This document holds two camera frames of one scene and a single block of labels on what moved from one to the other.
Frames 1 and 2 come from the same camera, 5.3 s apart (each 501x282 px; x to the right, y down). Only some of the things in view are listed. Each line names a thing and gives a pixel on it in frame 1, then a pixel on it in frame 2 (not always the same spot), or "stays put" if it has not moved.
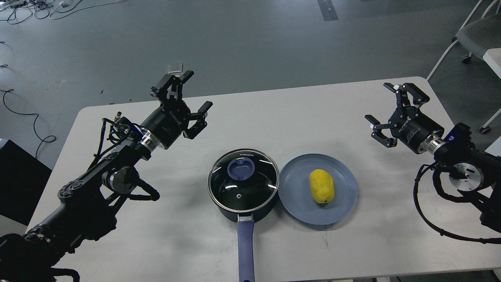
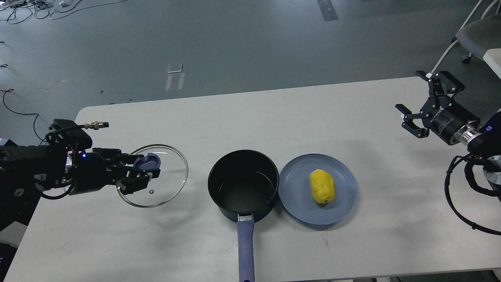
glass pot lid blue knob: (243, 180) to (151, 161)
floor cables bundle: (17, 11) stays put
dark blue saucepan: (242, 183) stays put
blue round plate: (296, 192) stays put
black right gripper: (413, 126) to (451, 121)
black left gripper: (167, 123) to (104, 166)
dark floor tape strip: (328, 10) stays put
